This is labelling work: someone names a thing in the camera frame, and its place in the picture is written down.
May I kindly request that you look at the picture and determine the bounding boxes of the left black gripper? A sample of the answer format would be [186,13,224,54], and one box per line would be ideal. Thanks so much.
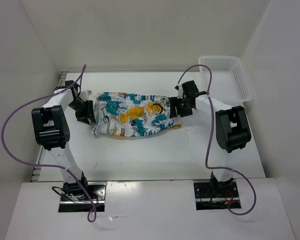
[68,99,96,125]

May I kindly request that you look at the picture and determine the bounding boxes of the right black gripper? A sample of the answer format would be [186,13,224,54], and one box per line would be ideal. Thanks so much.
[169,95,193,118]

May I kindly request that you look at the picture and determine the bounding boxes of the white yellow teal printed shorts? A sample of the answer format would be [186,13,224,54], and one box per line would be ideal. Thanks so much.
[91,92,182,138]

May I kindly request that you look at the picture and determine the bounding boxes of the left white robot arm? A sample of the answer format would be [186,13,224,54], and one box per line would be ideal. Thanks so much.
[31,80,96,200]

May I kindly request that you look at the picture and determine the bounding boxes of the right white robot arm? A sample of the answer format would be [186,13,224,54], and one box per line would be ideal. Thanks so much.
[169,80,252,197]

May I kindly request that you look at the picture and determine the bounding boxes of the white plastic mesh basket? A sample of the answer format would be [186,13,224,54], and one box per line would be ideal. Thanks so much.
[198,55,253,105]

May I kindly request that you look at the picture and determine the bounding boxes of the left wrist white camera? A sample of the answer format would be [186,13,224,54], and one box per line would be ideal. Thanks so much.
[79,89,92,102]

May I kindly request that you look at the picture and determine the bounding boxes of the wrist white camera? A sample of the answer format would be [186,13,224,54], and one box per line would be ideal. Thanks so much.
[174,85,184,99]
[79,89,92,102]

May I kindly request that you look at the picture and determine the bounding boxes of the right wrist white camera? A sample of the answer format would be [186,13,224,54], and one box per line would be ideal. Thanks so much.
[174,85,184,99]

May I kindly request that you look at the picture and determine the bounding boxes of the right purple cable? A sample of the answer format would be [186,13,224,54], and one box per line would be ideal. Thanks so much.
[176,64,257,216]

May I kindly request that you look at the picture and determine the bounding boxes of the purple cable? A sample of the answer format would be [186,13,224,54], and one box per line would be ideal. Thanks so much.
[1,64,103,223]
[176,64,257,216]

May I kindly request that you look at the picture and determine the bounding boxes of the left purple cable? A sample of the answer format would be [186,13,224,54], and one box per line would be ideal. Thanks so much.
[1,64,103,223]

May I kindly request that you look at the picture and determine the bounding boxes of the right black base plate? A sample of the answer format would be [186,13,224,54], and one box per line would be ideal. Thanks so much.
[193,180,242,211]

